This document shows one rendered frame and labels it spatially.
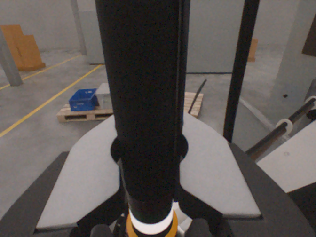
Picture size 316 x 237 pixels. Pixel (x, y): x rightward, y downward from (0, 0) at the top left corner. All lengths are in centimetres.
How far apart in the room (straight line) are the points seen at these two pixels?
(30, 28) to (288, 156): 1508
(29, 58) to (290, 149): 828
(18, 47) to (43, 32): 629
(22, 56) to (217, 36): 702
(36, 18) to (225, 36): 1207
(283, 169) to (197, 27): 534
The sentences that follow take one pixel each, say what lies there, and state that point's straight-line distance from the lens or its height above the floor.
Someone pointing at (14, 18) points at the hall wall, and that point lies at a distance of 1569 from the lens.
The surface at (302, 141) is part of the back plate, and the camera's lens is 55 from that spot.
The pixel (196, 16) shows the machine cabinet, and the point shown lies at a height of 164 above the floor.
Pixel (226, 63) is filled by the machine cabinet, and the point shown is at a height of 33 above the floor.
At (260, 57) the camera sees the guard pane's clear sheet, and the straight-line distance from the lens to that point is 135.
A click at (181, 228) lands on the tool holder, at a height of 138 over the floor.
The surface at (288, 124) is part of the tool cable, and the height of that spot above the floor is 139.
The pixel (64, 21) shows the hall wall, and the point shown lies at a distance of 1388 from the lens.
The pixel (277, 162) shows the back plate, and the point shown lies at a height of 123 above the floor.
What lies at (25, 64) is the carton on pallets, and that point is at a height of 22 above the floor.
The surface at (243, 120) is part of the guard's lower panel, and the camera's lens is 149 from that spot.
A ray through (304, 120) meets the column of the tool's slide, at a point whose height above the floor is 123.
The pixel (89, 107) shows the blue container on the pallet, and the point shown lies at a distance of 334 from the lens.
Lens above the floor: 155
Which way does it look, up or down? 30 degrees down
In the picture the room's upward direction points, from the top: 1 degrees counter-clockwise
